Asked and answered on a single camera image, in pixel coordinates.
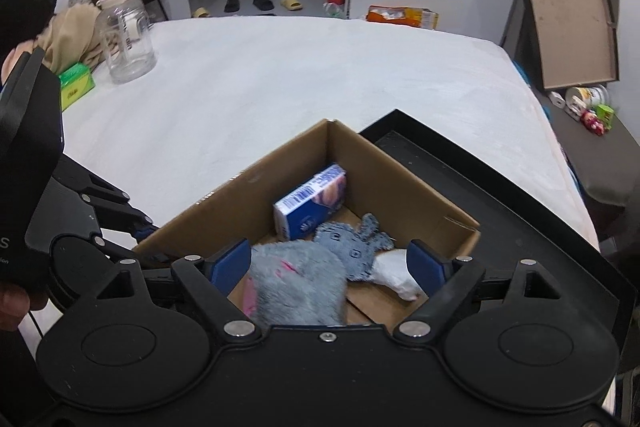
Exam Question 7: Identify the white soft packet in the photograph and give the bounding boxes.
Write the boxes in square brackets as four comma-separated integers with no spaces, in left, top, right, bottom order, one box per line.
[370,249,426,301]

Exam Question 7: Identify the brown cardboard box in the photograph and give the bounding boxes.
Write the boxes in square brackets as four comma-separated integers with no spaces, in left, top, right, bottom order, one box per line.
[136,120,480,337]

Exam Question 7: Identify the grey fluffy plush toy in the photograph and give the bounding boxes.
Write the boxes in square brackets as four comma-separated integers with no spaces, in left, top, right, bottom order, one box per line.
[243,241,347,326]

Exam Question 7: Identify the denim bunny soft toy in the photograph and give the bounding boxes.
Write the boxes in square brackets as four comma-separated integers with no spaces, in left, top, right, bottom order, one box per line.
[314,213,395,282]

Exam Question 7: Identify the blue white carton box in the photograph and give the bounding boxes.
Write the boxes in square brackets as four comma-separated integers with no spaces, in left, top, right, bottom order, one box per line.
[273,164,347,241]

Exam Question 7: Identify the person's left hand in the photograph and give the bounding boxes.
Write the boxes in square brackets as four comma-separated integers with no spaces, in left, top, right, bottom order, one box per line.
[0,284,49,332]

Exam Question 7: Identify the black shallow tray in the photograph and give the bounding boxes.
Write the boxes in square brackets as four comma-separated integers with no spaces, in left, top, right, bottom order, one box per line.
[360,109,636,347]

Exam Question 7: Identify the green tissue pack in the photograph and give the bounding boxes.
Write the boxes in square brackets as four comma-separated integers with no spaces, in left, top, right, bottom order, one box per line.
[58,63,96,110]

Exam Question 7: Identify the beige cloth bundle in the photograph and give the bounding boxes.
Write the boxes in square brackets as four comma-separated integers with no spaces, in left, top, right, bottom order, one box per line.
[35,4,105,75]

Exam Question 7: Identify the dark grey bench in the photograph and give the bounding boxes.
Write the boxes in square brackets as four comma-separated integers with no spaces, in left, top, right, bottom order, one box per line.
[534,90,639,207]

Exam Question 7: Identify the clear plastic jar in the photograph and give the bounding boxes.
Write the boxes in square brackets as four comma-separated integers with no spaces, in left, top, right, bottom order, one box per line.
[96,0,156,83]

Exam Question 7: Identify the red pink small toy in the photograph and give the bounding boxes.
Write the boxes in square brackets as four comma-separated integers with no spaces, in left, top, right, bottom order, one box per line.
[580,110,605,136]

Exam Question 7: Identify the white tin can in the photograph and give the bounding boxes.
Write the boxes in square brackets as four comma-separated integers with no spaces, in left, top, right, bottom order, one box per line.
[565,84,611,109]

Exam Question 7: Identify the green small toy box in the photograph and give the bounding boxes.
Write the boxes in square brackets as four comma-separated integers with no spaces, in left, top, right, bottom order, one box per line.
[596,104,615,132]

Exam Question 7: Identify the black slipper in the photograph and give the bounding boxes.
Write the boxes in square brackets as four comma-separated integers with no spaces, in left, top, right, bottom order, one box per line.
[253,0,274,12]
[224,0,241,14]

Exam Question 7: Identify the yellow slipper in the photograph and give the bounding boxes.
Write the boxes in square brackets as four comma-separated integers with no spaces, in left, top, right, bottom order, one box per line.
[281,0,304,12]

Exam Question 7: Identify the brown framed board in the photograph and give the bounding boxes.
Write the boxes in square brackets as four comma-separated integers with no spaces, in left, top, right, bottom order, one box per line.
[523,0,620,91]

